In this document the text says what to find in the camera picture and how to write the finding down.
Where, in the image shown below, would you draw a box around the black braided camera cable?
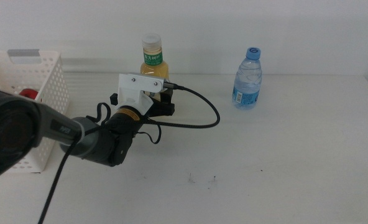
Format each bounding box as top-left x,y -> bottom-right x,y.
37,82 -> 221,224

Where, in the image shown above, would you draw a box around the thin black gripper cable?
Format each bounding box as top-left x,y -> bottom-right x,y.
86,101 -> 162,145

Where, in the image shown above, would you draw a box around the red cola can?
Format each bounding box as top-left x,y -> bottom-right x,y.
18,88 -> 42,101

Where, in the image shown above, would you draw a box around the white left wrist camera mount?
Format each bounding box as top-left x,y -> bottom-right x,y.
109,72 -> 167,118

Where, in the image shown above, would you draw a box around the clear water bottle blue cap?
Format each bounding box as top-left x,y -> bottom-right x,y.
231,47 -> 263,110

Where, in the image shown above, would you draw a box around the white perforated plastic basket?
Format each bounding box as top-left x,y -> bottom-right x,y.
0,49 -> 70,174

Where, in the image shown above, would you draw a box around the yellow tea bottle green label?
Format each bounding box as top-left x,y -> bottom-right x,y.
140,32 -> 170,102

